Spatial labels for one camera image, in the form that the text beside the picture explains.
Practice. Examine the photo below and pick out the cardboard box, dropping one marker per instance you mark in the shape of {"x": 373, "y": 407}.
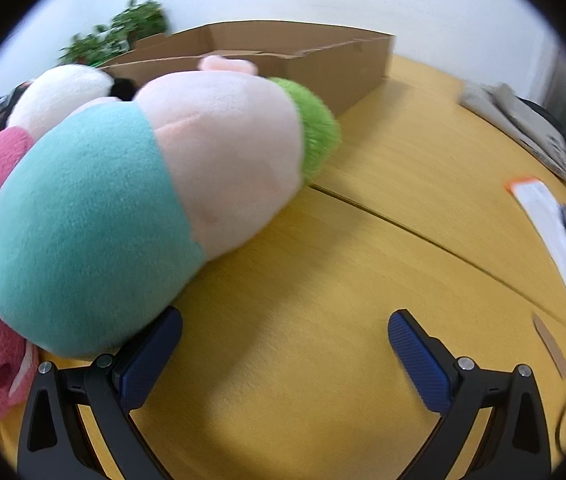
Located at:
{"x": 339, "y": 64}

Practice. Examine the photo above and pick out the green potted plant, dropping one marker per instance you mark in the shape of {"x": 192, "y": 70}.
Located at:
{"x": 139, "y": 20}

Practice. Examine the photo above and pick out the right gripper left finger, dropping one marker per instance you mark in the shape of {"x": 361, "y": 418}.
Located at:
{"x": 53, "y": 441}

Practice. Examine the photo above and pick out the pig plush teal shirt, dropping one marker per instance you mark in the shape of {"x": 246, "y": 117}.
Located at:
{"x": 113, "y": 211}

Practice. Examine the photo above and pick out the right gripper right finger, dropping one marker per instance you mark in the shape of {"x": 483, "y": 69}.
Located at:
{"x": 514, "y": 444}

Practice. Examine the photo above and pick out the white paper sheet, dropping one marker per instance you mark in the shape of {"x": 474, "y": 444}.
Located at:
{"x": 547, "y": 215}

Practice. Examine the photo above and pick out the white panda plush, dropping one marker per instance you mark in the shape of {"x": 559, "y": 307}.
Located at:
{"x": 61, "y": 91}

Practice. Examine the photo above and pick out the brown tape strip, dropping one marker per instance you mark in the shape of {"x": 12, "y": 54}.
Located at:
{"x": 551, "y": 345}

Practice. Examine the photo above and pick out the grey cloth bag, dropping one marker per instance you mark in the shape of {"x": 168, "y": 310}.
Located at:
{"x": 501, "y": 108}

